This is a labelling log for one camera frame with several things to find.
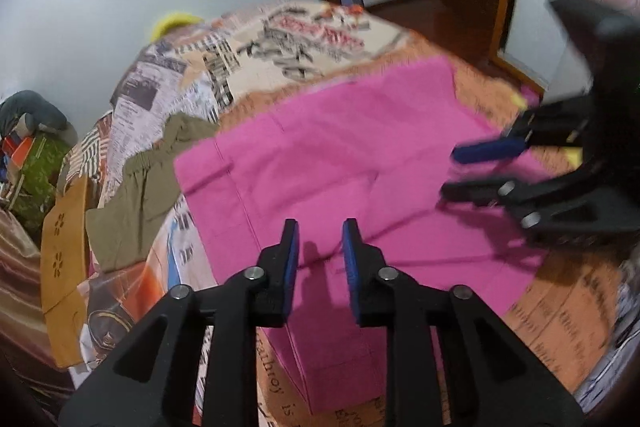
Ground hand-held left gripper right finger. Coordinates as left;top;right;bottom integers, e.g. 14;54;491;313
341;218;586;427

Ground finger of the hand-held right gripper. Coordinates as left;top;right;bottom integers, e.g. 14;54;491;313
440;159;640;250
452;94;596;165

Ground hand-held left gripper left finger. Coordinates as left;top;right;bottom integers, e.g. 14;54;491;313
60;219;301;427

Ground pink pants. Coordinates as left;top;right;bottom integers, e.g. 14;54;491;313
173;55;551;415

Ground olive green garment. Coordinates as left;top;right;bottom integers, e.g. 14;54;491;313
85;113;218;273

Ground grey striped cloth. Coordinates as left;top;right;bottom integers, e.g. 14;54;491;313
575;257;640;408

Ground printed newspaper bedsheet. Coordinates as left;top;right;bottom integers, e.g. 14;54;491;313
65;0;640;427

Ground wooden lap tray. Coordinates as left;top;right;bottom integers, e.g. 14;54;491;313
41;179;93;368

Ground yellow foam tube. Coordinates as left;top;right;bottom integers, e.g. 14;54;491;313
150;11;206;40

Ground grey plush toy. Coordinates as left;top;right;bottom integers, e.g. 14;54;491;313
0;90;68;135

